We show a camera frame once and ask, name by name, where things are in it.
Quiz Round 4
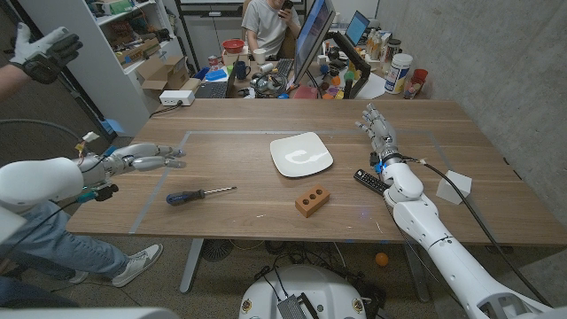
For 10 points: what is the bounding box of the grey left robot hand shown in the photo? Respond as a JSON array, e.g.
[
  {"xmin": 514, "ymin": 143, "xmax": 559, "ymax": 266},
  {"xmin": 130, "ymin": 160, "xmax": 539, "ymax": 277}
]
[{"xmin": 82, "ymin": 142, "xmax": 187, "ymax": 187}]

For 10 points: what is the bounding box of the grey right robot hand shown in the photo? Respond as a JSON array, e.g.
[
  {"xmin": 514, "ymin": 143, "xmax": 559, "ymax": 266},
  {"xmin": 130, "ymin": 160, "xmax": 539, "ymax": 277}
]
[{"xmin": 353, "ymin": 103, "xmax": 402, "ymax": 163}]

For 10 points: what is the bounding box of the white black gloved hand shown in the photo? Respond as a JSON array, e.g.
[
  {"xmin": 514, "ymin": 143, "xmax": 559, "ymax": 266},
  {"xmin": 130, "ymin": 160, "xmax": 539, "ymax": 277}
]
[{"xmin": 8, "ymin": 22, "xmax": 84, "ymax": 85}]

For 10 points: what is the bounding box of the blue black handled screwdriver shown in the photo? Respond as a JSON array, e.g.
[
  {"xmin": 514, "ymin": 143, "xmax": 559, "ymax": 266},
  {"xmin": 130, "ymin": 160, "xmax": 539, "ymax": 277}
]
[{"xmin": 166, "ymin": 185, "xmax": 238, "ymax": 207}]

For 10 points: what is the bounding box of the standing person's bare forearm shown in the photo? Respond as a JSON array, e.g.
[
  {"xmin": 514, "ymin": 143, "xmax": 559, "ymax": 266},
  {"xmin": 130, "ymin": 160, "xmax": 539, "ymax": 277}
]
[{"xmin": 0, "ymin": 64, "xmax": 32, "ymax": 101}]

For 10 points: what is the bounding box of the black TV remote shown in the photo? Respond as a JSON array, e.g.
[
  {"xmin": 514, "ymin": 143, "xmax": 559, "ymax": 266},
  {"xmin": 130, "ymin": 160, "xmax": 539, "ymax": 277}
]
[{"xmin": 353, "ymin": 168, "xmax": 391, "ymax": 196}]

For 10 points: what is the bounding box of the white square plate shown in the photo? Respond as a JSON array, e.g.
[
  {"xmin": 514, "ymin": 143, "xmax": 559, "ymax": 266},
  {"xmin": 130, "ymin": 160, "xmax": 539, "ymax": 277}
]
[{"xmin": 269, "ymin": 131, "xmax": 335, "ymax": 179}]

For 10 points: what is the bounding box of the brown block with three holes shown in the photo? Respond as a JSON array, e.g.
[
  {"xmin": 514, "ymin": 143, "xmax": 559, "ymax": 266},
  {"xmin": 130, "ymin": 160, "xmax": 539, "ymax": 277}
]
[{"xmin": 294, "ymin": 184, "xmax": 331, "ymax": 219}]

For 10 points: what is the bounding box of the grey tape strip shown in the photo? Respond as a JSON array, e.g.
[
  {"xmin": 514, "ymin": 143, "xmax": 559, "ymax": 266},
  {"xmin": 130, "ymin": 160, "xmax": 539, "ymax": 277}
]
[{"xmin": 128, "ymin": 130, "xmax": 192, "ymax": 235}]

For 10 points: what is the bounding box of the white labelled canister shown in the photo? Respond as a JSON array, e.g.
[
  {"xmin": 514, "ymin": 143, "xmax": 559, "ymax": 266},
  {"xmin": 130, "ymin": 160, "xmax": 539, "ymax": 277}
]
[{"xmin": 384, "ymin": 52, "xmax": 414, "ymax": 95}]

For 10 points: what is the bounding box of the white shelf unit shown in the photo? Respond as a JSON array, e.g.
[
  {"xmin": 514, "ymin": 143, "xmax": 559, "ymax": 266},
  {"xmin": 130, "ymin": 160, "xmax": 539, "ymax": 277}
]
[{"xmin": 17, "ymin": 0, "xmax": 185, "ymax": 136}]

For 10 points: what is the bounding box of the dark lidded jar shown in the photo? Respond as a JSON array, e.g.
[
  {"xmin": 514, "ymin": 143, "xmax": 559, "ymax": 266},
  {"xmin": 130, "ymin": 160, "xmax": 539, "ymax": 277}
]
[{"xmin": 385, "ymin": 38, "xmax": 402, "ymax": 61}]

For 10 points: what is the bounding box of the white power box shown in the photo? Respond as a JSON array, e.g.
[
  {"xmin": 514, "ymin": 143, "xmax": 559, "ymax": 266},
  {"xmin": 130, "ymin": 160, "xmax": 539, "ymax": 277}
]
[{"xmin": 159, "ymin": 89, "xmax": 196, "ymax": 107}]

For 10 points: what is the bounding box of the white paper cube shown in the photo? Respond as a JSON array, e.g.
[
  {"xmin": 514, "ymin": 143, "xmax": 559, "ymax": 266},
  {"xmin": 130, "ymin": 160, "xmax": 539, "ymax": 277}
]
[{"xmin": 435, "ymin": 169, "xmax": 473, "ymax": 206}]

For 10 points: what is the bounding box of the pink flat item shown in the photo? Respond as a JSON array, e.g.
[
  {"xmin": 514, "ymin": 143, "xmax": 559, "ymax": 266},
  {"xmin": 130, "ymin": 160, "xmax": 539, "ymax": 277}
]
[{"xmin": 292, "ymin": 85, "xmax": 319, "ymax": 100}]

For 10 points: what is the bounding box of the clear plastic bottle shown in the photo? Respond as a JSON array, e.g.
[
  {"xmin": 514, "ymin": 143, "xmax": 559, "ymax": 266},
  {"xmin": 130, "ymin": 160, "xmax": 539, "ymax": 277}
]
[{"xmin": 366, "ymin": 28, "xmax": 384, "ymax": 61}]

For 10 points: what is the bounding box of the open cardboard box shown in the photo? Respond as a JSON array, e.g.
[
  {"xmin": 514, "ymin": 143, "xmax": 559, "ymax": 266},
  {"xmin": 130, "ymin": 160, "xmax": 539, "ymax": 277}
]
[{"xmin": 136, "ymin": 55, "xmax": 190, "ymax": 92}]

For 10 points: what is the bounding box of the standing person in jeans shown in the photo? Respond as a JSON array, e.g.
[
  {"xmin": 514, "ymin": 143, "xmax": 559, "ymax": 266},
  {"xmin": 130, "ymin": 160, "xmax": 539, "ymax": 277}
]
[{"xmin": 0, "ymin": 201, "xmax": 164, "ymax": 309}]

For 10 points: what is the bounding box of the open laptop with blue screen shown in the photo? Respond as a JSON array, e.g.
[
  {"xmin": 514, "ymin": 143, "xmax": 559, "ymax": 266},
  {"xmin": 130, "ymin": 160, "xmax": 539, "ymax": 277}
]
[{"xmin": 344, "ymin": 10, "xmax": 371, "ymax": 48}]

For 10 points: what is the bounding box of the black laptop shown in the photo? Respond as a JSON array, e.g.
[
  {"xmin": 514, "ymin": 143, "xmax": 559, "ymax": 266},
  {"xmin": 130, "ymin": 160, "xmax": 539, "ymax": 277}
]
[{"xmin": 194, "ymin": 66, "xmax": 240, "ymax": 99}]

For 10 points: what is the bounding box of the black keyboard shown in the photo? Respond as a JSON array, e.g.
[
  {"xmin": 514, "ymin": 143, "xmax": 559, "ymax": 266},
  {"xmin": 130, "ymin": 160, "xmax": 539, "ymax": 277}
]
[{"xmin": 275, "ymin": 58, "xmax": 295, "ymax": 79}]

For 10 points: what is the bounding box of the tilted computer monitor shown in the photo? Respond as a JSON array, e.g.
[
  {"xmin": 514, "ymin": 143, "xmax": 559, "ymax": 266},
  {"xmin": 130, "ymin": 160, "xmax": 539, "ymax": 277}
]
[{"xmin": 291, "ymin": 0, "xmax": 337, "ymax": 85}]

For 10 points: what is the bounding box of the grey table leg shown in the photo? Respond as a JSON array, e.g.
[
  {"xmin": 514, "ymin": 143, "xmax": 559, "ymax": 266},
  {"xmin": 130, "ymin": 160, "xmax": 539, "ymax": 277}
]
[
  {"xmin": 402, "ymin": 243, "xmax": 431, "ymax": 304},
  {"xmin": 179, "ymin": 238, "xmax": 205, "ymax": 294}
]

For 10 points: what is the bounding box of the round floor fan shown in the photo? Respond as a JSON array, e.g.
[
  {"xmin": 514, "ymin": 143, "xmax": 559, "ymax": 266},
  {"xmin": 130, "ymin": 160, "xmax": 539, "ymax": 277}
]
[{"xmin": 201, "ymin": 238, "xmax": 235, "ymax": 262}]

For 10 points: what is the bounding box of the dark blue mug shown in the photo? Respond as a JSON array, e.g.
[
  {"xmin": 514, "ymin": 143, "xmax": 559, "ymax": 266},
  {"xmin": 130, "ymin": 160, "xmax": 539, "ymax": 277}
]
[{"xmin": 233, "ymin": 60, "xmax": 252, "ymax": 81}]

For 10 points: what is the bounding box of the beige small box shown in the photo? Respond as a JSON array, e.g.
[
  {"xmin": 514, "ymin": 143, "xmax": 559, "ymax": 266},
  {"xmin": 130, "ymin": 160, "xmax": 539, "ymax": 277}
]
[{"xmin": 221, "ymin": 50, "xmax": 250, "ymax": 67}]

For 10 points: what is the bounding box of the seated person in grey shirt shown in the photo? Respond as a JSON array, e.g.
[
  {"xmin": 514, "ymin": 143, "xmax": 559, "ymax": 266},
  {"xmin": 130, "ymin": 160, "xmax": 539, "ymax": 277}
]
[{"xmin": 241, "ymin": 0, "xmax": 302, "ymax": 59}]

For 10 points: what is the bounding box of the red bowl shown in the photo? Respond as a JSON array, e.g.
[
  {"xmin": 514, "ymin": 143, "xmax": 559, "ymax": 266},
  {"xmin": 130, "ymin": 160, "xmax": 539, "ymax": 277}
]
[{"xmin": 221, "ymin": 38, "xmax": 246, "ymax": 55}]

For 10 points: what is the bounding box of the white robot torso base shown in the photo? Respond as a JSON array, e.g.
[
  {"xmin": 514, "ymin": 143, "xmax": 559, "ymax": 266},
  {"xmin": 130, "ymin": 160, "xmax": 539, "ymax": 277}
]
[{"xmin": 238, "ymin": 264, "xmax": 368, "ymax": 319}]

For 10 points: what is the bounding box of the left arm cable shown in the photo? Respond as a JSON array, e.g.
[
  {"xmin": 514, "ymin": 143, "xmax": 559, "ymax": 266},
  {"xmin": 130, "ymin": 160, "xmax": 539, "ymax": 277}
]
[{"xmin": 0, "ymin": 117, "xmax": 85, "ymax": 145}]

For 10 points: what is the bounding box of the coiled black cable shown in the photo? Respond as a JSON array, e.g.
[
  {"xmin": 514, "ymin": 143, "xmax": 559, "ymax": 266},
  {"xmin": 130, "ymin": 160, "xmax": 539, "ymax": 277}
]
[{"xmin": 250, "ymin": 70, "xmax": 289, "ymax": 98}]

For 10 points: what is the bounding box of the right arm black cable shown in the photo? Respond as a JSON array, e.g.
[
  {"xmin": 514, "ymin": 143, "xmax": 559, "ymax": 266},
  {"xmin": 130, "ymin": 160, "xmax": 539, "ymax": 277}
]
[{"xmin": 402, "ymin": 157, "xmax": 553, "ymax": 307}]

